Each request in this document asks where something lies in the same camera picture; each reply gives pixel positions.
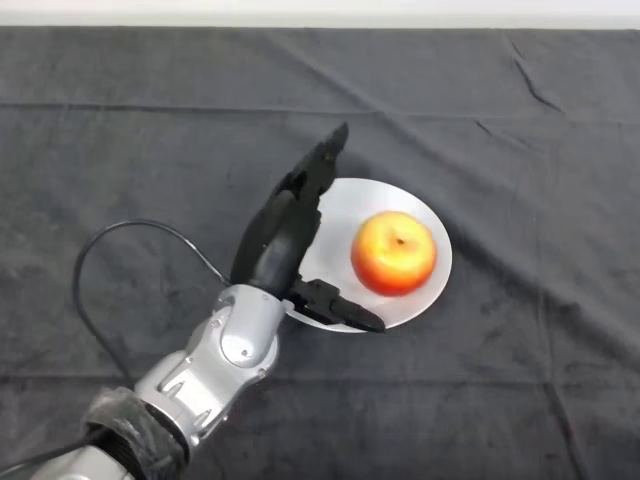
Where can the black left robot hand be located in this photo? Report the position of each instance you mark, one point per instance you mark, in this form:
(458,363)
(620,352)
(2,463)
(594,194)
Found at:
(282,235)

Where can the red yellow apple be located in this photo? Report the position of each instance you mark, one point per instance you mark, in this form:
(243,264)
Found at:
(394,252)

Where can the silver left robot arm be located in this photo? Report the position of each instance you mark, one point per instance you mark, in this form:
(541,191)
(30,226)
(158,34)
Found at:
(210,360)

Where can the white round plate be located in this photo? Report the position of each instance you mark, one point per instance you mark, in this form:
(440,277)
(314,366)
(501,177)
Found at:
(410,200)

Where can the black table cloth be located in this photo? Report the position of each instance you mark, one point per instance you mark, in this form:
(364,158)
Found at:
(450,100)

